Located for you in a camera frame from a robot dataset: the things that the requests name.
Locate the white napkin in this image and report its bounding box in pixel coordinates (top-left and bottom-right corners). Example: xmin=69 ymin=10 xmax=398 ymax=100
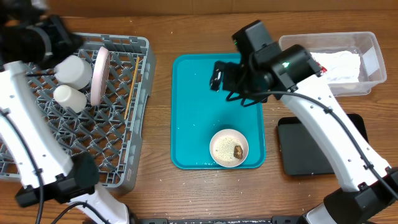
xmin=311 ymin=50 xmax=361 ymax=84

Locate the large white plate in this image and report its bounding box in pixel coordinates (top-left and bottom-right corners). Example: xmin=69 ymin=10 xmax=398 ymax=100
xmin=90 ymin=47 xmax=110 ymax=106

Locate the clear plastic bin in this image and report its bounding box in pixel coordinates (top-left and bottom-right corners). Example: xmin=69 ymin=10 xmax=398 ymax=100
xmin=279 ymin=32 xmax=387 ymax=96

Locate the brown food scrap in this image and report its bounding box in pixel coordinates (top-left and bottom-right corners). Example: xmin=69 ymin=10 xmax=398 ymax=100
xmin=234 ymin=145 xmax=244 ymax=159

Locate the wooden chopstick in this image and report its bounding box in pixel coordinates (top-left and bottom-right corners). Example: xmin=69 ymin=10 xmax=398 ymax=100
xmin=124 ymin=56 xmax=140 ymax=120

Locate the small white plate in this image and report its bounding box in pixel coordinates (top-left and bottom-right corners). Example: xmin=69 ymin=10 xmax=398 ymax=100
xmin=210 ymin=129 xmax=249 ymax=168

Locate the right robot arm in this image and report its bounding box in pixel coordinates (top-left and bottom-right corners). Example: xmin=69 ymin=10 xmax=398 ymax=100
xmin=210 ymin=20 xmax=397 ymax=223

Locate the grey round bowl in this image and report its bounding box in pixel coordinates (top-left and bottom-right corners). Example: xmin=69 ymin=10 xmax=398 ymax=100
xmin=55 ymin=55 xmax=92 ymax=90

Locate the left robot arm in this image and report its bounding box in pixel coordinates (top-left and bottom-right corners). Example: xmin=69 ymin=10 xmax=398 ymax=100
xmin=1 ymin=1 xmax=133 ymax=223

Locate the pile of white rice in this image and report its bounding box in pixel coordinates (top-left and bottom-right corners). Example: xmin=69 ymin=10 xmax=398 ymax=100
xmin=214 ymin=136 xmax=240 ymax=166

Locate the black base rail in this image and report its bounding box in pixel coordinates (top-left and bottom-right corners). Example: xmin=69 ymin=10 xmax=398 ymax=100
xmin=131 ymin=215 xmax=306 ymax=224

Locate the teal plastic serving tray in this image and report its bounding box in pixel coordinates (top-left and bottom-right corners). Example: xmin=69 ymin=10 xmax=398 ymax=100
xmin=170 ymin=54 xmax=266 ymax=170

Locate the black rectangular tray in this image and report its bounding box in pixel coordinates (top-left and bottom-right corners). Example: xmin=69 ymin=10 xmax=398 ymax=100
xmin=277 ymin=113 xmax=369 ymax=177

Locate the white cup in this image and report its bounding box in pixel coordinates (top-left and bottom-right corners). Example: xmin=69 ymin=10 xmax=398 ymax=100
xmin=53 ymin=85 xmax=87 ymax=113

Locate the grey plastic dish rack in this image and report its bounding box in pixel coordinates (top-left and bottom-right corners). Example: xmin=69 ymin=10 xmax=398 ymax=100
xmin=0 ymin=30 xmax=157 ymax=194

